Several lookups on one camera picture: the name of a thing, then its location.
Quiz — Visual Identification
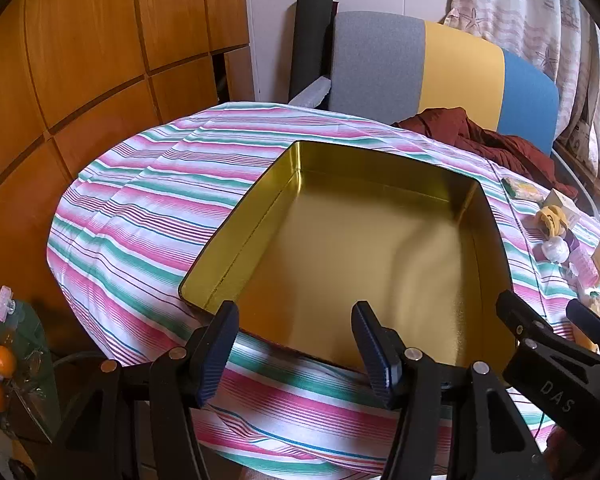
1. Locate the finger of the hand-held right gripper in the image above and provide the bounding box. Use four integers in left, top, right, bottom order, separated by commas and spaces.
496, 290, 551, 343
566, 300, 600, 356

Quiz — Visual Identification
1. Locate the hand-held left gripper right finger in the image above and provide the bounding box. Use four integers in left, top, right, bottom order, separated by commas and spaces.
351, 301, 551, 480

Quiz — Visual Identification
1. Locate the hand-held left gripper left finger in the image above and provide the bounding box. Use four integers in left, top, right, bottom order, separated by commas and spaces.
35, 301, 241, 480

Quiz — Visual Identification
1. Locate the white sponge block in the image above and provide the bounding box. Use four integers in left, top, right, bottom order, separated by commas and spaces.
569, 251, 600, 286

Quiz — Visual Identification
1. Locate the gold metal tin box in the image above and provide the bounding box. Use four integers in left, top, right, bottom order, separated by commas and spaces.
178, 140, 513, 376

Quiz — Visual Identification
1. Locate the cream cardboard box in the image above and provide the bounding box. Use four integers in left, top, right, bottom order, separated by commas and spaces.
545, 188, 581, 228

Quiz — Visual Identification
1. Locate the rice cracker snack packet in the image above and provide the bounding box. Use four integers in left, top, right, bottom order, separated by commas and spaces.
501, 176, 541, 201

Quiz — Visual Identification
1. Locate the yellow sock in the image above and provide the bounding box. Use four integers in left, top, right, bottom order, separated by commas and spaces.
536, 205, 571, 237

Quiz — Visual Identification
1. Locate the striped tablecloth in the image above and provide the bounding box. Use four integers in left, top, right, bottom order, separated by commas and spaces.
46, 101, 600, 480

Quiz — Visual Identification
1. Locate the red-brown jacket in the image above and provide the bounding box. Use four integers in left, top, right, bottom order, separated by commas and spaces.
392, 106, 578, 198

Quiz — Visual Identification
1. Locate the green translucent bag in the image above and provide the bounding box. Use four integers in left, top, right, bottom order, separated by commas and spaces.
0, 300, 61, 441

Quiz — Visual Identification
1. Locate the pink white clip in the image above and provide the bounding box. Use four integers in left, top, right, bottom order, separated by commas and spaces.
0, 286, 19, 322

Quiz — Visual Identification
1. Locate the grey yellow blue chair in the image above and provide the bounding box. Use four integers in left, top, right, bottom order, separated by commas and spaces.
327, 11, 561, 156

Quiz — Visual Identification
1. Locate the patterned curtain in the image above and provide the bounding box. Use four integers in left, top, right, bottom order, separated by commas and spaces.
442, 0, 600, 196

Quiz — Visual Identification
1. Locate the wooden cabinet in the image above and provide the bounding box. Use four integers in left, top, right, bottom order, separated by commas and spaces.
0, 0, 256, 411

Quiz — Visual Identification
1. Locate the black rolled mat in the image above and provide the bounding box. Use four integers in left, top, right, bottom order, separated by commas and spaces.
288, 0, 337, 103

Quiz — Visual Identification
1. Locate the grey metal tube frame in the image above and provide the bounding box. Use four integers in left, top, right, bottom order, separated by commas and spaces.
554, 154, 600, 217

